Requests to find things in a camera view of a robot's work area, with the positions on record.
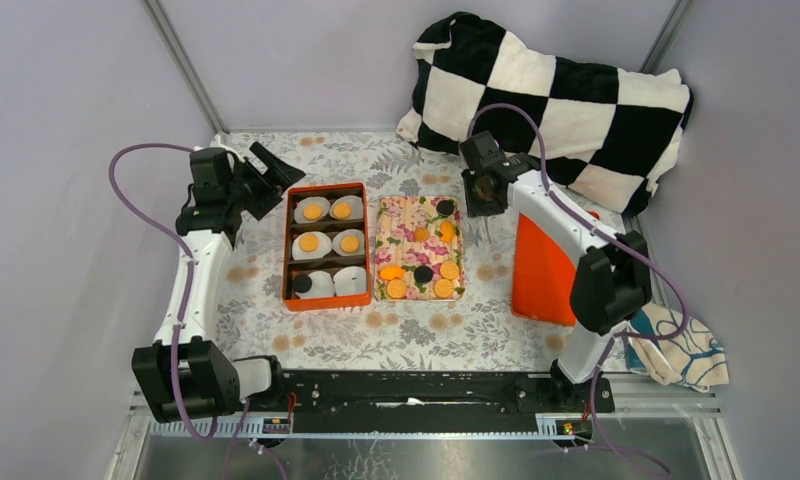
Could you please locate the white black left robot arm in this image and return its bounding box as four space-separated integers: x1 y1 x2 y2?
131 142 305 423

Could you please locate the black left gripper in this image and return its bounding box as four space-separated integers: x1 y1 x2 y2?
225 142 305 220

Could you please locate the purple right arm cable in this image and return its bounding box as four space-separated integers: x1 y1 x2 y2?
467 102 691 473

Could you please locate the round tan biscuit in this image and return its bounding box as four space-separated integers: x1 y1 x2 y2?
433 278 455 299
331 202 353 220
298 233 321 252
339 235 361 255
439 261 461 281
302 203 324 222
386 278 408 299

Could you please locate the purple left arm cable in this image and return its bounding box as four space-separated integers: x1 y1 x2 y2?
107 142 289 480

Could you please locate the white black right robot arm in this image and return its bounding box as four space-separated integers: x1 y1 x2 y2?
459 132 652 412

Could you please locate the white paper cupcake liner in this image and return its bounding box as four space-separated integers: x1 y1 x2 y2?
329 195 365 221
332 229 365 257
291 231 332 261
293 196 330 224
332 266 368 296
294 271 335 299

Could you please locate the black sandwich cookie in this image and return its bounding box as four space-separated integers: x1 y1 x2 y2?
436 199 456 217
413 265 434 285
291 274 313 295

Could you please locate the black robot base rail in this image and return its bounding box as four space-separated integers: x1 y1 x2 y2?
250 370 615 435

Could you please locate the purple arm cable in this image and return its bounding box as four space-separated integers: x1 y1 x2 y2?
467 102 691 473
107 142 289 480

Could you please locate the round swirl butter cookie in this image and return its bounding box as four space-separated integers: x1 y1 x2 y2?
413 227 430 242

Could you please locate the floral table mat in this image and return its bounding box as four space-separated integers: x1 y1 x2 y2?
215 132 569 371

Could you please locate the blue cream patterned cloth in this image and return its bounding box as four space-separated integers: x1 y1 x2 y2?
625 303 730 393

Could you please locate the floral cookie tray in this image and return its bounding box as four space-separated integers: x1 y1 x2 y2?
373 195 465 301

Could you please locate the orange fish shaped cookie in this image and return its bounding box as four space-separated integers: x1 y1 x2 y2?
438 221 456 244
379 265 406 282

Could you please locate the orange compartment cookie box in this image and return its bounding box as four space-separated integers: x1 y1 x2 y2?
281 182 372 312

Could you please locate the orange box lid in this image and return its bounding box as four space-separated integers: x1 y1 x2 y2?
511 214 576 327

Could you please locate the black white checkered pillow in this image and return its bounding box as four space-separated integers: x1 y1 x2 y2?
397 12 694 216

